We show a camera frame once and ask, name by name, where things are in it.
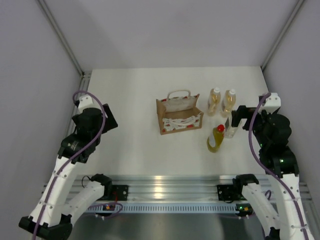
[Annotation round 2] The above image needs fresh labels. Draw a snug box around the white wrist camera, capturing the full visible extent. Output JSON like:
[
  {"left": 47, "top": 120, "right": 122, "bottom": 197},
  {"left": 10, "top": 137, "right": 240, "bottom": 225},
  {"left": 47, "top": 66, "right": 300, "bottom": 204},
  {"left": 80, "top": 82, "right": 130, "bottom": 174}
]
[
  {"left": 74, "top": 94, "right": 94, "bottom": 112},
  {"left": 258, "top": 92, "right": 281, "bottom": 114}
]

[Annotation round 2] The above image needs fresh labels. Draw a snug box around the burlap watermelon print bag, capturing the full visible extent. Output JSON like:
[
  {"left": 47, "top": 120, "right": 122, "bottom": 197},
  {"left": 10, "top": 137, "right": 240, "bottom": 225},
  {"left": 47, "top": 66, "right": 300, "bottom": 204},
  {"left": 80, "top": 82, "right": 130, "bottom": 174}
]
[{"left": 156, "top": 89, "right": 204, "bottom": 135}]

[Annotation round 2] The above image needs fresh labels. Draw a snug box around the white slotted cable duct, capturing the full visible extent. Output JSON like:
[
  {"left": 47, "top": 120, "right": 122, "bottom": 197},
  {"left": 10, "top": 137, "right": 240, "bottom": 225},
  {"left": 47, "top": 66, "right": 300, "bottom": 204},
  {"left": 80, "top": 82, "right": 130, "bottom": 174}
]
[{"left": 85, "top": 202, "right": 240, "bottom": 214}]

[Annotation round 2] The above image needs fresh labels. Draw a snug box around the aluminium frame post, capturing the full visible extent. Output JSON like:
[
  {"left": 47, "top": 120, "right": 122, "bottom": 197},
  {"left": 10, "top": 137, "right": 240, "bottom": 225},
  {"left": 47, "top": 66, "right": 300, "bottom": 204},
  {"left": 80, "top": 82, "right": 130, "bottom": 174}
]
[
  {"left": 36, "top": 0, "right": 84, "bottom": 77},
  {"left": 260, "top": 0, "right": 306, "bottom": 72}
]

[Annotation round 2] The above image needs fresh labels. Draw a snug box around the clear bottle grey cap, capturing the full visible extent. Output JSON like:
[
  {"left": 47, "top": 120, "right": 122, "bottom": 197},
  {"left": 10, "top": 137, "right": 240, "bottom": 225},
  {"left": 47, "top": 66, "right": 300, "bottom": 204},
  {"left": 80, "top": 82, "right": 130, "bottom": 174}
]
[{"left": 224, "top": 115, "right": 242, "bottom": 139}]

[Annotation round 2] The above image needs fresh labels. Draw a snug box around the yellow bottle red cap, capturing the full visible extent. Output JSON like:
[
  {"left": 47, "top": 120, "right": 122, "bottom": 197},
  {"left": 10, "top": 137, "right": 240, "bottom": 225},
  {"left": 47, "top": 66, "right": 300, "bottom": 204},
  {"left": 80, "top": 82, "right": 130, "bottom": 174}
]
[{"left": 206, "top": 124, "right": 225, "bottom": 153}]

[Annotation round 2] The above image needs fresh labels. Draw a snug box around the aluminium frame post left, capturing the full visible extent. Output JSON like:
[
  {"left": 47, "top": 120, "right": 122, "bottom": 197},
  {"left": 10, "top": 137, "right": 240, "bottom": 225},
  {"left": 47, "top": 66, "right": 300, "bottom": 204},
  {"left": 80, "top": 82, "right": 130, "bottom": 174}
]
[{"left": 36, "top": 0, "right": 84, "bottom": 77}]

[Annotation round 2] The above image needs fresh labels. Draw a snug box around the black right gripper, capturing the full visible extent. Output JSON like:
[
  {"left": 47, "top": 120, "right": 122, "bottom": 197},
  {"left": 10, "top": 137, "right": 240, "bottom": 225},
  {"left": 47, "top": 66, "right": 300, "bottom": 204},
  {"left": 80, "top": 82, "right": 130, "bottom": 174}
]
[{"left": 231, "top": 105, "right": 274, "bottom": 149}]

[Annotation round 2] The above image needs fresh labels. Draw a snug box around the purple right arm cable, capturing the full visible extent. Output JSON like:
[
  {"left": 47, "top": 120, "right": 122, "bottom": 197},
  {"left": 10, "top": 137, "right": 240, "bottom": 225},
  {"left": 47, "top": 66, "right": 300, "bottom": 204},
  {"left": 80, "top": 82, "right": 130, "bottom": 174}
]
[{"left": 248, "top": 92, "right": 311, "bottom": 240}]

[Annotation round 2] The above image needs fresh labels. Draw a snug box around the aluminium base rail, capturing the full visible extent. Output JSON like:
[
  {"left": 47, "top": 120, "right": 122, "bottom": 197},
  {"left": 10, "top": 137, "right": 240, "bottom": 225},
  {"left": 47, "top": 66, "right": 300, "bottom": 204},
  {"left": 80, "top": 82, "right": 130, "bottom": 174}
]
[{"left": 42, "top": 174, "right": 312, "bottom": 204}]

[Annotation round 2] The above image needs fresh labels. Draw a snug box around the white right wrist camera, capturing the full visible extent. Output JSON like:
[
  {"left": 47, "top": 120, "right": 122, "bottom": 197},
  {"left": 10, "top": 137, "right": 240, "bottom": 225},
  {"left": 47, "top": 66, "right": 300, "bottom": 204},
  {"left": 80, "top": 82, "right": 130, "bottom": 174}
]
[{"left": 258, "top": 92, "right": 281, "bottom": 114}]

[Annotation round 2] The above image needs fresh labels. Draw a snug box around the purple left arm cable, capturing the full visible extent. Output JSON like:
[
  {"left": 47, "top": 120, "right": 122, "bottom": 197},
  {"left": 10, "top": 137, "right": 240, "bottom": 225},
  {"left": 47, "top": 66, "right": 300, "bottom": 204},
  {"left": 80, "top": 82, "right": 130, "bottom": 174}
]
[{"left": 32, "top": 90, "right": 123, "bottom": 240}]

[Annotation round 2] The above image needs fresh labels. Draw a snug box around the aluminium frame post right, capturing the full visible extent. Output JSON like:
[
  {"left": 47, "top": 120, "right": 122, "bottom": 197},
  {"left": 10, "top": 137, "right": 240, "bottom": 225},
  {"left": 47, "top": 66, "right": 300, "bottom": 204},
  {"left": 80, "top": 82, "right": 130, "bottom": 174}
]
[{"left": 260, "top": 0, "right": 306, "bottom": 72}]

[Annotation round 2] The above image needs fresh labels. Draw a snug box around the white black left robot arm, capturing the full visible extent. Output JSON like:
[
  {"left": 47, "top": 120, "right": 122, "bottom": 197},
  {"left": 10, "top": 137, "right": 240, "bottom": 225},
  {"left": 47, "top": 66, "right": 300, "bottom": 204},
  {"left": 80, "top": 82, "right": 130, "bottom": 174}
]
[{"left": 18, "top": 104, "right": 118, "bottom": 240}]

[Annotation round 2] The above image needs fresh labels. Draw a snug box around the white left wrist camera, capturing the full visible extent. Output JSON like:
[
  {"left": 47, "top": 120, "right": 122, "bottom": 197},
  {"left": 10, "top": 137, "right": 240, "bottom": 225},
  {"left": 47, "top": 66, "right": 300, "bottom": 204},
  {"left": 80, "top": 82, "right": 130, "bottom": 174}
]
[{"left": 74, "top": 94, "right": 94, "bottom": 112}]

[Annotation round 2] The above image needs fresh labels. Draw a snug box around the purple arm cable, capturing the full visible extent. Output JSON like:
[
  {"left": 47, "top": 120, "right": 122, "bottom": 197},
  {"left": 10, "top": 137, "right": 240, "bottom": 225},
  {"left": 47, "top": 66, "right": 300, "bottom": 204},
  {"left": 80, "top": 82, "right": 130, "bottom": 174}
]
[
  {"left": 248, "top": 92, "right": 311, "bottom": 240},
  {"left": 32, "top": 90, "right": 123, "bottom": 240}
]

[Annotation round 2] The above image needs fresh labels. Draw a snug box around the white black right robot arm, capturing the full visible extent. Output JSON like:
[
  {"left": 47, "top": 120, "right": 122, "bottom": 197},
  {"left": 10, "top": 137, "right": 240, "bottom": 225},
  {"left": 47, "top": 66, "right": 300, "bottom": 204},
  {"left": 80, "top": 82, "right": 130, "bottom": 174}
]
[{"left": 230, "top": 105, "right": 314, "bottom": 240}]

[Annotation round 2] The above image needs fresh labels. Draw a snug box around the amber bottle white cap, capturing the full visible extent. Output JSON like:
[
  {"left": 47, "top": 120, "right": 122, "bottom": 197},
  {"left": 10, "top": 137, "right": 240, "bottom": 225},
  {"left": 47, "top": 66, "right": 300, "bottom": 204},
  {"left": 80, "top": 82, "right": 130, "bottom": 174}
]
[
  {"left": 207, "top": 87, "right": 221, "bottom": 116},
  {"left": 220, "top": 88, "right": 236, "bottom": 118}
]

